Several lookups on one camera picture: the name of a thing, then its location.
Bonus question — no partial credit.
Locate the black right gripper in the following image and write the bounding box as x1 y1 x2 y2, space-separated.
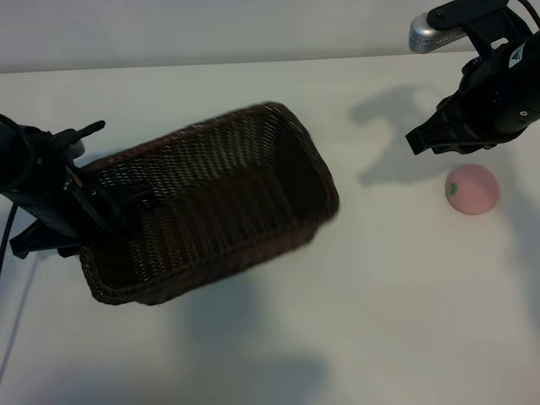
405 40 531 155

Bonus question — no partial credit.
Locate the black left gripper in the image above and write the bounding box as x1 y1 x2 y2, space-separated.
8 128 153 259

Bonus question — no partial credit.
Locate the pink toy peach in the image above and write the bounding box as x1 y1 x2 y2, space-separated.
445 164 500 215

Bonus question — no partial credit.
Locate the dark brown wicker basket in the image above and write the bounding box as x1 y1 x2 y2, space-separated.
78 100 341 306

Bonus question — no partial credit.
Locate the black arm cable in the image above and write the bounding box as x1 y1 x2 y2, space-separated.
0 204 18 279
516 0 540 20

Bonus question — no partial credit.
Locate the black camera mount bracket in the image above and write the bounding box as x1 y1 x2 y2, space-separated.
425 0 531 47
41 120 106 147

